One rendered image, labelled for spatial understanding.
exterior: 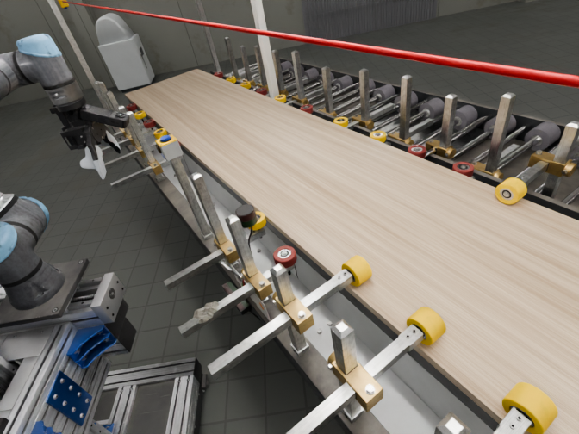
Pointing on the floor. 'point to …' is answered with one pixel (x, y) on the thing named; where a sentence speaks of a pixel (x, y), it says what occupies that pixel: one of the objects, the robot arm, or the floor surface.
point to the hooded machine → (123, 53)
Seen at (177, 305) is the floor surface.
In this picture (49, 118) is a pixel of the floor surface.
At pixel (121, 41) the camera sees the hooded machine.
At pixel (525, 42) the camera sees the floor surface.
